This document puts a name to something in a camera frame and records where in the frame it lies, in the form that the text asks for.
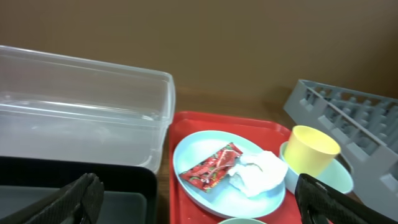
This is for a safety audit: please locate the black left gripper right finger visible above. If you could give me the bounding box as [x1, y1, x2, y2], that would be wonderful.
[295, 174, 397, 224]

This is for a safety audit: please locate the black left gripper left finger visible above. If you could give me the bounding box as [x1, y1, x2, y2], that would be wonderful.
[1, 173, 104, 224]

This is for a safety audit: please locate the yellow cup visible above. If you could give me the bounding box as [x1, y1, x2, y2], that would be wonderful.
[282, 125, 341, 177]

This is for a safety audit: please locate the white napkin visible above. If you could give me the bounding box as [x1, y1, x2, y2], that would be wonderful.
[228, 151, 289, 197]

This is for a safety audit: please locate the green bowl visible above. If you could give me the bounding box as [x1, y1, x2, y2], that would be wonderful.
[218, 218, 266, 224]

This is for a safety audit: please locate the red snack wrapper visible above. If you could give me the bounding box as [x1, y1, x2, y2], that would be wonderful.
[179, 142, 243, 192]

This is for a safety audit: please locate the grey dishwasher rack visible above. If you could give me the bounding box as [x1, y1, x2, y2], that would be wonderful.
[284, 80, 397, 220]

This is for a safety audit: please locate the light blue bowl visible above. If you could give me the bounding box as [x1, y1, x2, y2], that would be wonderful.
[284, 159, 354, 194]

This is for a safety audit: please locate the black tray bin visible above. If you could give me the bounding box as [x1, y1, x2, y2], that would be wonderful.
[1, 156, 158, 224]

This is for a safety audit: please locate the light blue plate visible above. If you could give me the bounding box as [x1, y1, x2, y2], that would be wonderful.
[173, 131, 285, 218]

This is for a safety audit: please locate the clear plastic bin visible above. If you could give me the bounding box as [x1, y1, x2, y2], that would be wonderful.
[1, 46, 175, 172]

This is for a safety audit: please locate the red serving tray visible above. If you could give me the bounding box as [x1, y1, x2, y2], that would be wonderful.
[169, 111, 301, 224]

